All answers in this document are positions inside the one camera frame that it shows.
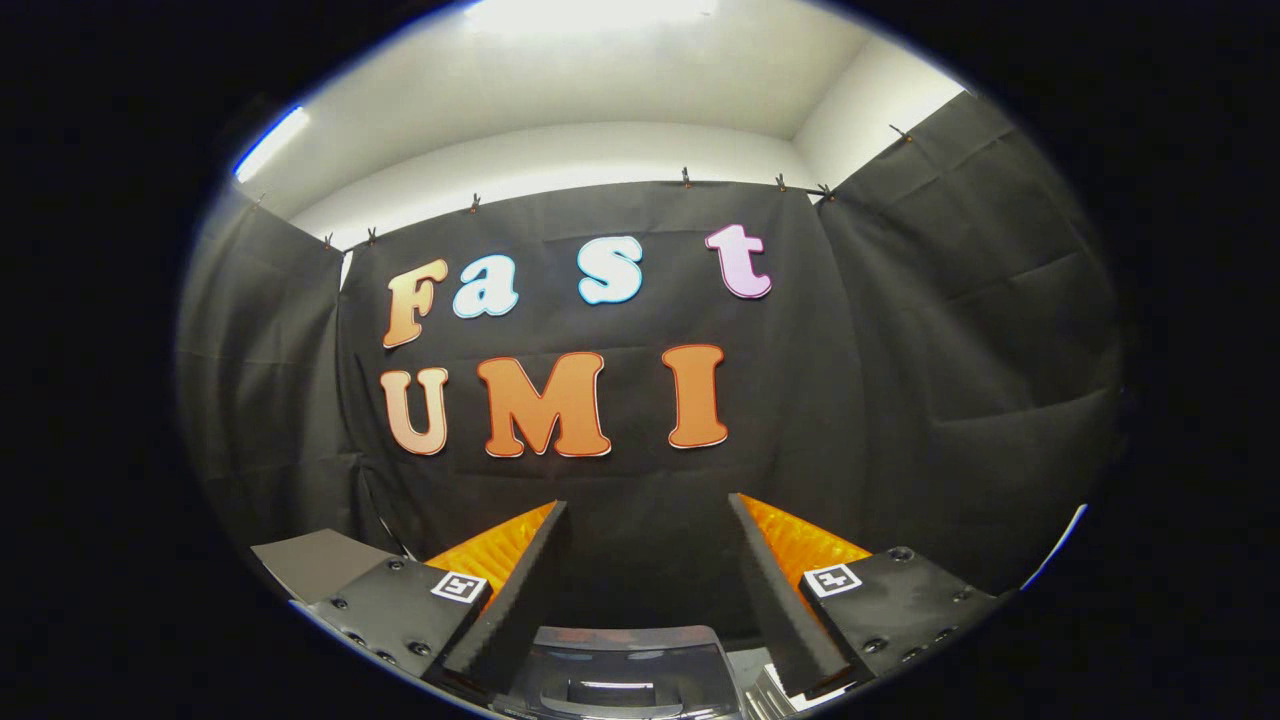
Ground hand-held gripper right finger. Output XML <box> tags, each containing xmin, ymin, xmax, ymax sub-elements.
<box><xmin>727</xmin><ymin>492</ymin><xmax>1003</xmax><ymax>703</ymax></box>

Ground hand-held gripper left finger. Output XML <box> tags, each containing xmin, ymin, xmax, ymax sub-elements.
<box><xmin>308</xmin><ymin>499</ymin><xmax>569</xmax><ymax>706</ymax></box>

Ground ceiling light panel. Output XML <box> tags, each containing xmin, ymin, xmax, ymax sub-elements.
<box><xmin>465</xmin><ymin>0</ymin><xmax>721</xmax><ymax>36</ymax></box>

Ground stack of white paper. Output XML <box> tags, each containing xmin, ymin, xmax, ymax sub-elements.
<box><xmin>745</xmin><ymin>648</ymin><xmax>836</xmax><ymax>716</ymax></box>

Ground black backdrop cloth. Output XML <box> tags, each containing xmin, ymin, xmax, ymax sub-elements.
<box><xmin>175</xmin><ymin>90</ymin><xmax>1126</xmax><ymax>641</ymax></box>

